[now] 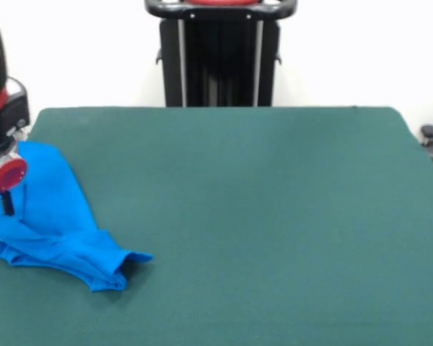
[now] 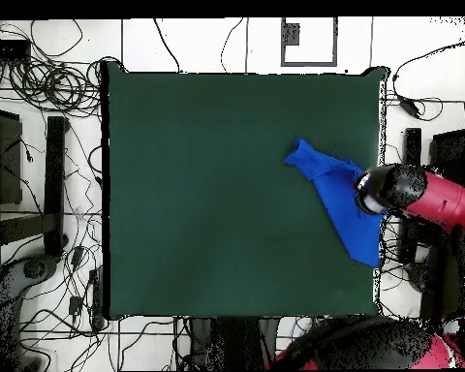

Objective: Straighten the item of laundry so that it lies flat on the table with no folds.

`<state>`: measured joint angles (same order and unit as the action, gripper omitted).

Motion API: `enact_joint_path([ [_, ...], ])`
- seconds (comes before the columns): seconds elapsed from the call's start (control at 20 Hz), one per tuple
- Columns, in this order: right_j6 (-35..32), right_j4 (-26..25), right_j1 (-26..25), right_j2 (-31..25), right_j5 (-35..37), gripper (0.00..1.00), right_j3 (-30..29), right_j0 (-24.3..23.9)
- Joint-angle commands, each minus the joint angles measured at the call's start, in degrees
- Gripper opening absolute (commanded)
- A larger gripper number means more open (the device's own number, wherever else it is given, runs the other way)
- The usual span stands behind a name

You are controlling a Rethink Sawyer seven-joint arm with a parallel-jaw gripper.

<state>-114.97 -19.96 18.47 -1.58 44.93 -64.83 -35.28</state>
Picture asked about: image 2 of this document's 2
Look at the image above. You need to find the black power strip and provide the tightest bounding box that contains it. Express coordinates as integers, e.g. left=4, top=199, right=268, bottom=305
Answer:
left=88, top=267, right=107, bottom=331
left=0, top=39, right=32, bottom=62

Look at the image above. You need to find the black cable coil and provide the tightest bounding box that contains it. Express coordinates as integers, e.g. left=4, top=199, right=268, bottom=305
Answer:
left=9, top=57, right=102, bottom=117

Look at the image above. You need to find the blue shirt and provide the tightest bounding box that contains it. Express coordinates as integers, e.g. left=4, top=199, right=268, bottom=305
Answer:
left=282, top=137, right=388, bottom=269

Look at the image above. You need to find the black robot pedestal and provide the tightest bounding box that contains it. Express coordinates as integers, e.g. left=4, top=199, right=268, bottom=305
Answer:
left=188, top=316, right=282, bottom=371

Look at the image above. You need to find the grey square frame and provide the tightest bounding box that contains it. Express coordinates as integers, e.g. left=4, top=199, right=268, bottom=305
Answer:
left=280, top=16, right=339, bottom=68

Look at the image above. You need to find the black office chair base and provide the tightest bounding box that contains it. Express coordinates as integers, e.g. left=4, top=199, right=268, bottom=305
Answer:
left=405, top=262, right=435, bottom=295
left=0, top=255, right=59, bottom=311

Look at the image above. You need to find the dark green table cloth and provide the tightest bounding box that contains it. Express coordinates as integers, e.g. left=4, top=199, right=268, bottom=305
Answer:
left=100, top=61, right=390, bottom=322

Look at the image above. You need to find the dark box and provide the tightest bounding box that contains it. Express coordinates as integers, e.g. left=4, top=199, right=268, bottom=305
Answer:
left=427, top=129, right=465, bottom=175
left=0, top=108, right=23, bottom=206

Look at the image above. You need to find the small grey square plate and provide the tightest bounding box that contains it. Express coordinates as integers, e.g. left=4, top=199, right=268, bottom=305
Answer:
left=284, top=22, right=301, bottom=47

